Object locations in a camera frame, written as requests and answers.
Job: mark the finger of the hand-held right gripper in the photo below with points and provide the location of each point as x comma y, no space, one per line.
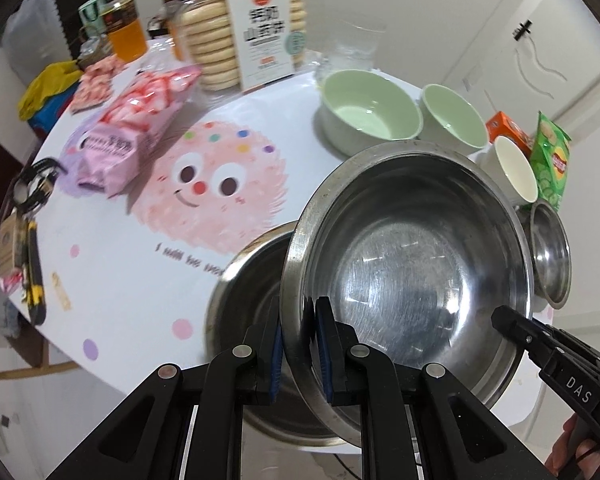
522,332

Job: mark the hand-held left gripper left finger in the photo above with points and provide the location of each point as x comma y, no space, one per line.
276,355

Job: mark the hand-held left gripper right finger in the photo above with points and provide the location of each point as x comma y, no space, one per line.
325,352

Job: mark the medium steel bowl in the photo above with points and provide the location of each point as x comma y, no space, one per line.
250,285

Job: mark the large steel bowl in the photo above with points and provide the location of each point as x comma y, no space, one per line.
410,260

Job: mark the white ceramic bowl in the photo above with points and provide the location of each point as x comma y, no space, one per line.
512,170

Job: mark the person's right hand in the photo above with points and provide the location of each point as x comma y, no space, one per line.
562,452

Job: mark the small steel bowl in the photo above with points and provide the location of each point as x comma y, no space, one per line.
550,255

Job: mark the green potato chips bag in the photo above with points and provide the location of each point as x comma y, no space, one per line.
550,160

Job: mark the orange drink powder box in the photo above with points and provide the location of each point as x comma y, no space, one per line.
507,127

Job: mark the small pale green bowl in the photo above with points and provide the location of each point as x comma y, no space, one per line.
452,117

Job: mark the large pale green bowl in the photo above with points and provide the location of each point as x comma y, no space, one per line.
370,110

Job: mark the yellow and black tool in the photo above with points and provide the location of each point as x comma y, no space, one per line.
34,280

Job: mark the pink candy bag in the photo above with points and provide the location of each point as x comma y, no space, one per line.
130,125

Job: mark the small pink wrapper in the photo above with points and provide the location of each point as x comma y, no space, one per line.
11,282

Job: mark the brown card tag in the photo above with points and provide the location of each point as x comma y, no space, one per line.
12,242

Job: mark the clear plastic container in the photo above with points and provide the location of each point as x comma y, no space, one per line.
355,47

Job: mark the clear round biscuit package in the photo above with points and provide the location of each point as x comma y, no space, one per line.
215,40

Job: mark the pink and white snack packet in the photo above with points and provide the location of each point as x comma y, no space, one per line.
95,82

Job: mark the yellow cloth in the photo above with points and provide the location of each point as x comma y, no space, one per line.
50,87

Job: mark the orange juice bottle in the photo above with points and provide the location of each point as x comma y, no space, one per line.
125,27

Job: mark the pale green cup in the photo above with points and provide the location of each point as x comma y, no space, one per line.
92,15

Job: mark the black wall hook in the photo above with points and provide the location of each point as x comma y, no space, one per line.
522,29

